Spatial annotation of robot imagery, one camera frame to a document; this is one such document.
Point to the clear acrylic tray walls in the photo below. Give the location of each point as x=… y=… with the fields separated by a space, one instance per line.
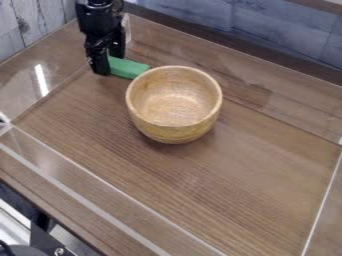
x=255 y=190

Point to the green rectangular block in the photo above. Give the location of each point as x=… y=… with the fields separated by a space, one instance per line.
x=126 y=68

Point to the wooden bowl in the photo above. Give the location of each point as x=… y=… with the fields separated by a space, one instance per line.
x=174 y=102

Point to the black table leg bracket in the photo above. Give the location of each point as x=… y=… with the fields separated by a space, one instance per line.
x=46 y=243

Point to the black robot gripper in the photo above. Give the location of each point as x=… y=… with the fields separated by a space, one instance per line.
x=100 y=19

